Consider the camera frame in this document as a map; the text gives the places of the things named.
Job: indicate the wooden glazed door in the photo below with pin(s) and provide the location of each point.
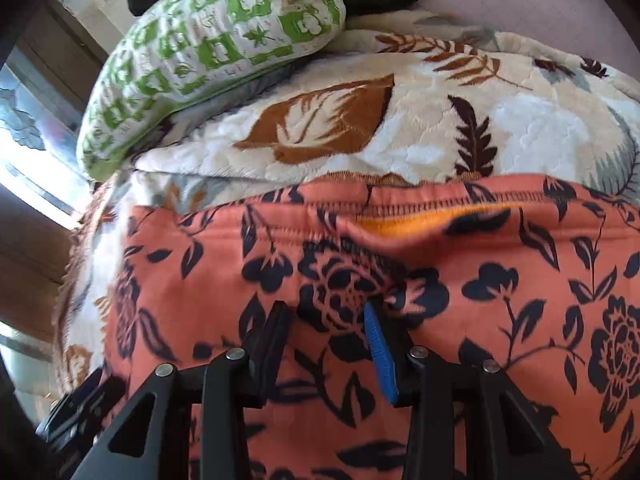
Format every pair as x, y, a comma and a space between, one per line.
46, 82

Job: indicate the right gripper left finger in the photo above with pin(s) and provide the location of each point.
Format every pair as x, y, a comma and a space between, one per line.
150, 436

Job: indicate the orange floral garment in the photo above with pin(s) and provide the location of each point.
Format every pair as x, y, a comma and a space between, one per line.
536, 273

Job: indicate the pink quilted sofa cushion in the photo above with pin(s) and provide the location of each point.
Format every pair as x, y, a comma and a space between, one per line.
585, 27

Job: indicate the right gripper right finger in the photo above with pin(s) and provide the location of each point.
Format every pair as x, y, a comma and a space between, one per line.
467, 421

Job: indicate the leaf pattern blanket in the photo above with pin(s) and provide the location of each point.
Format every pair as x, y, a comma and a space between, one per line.
399, 98

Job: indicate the green patterned pillow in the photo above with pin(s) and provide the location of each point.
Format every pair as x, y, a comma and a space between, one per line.
183, 52

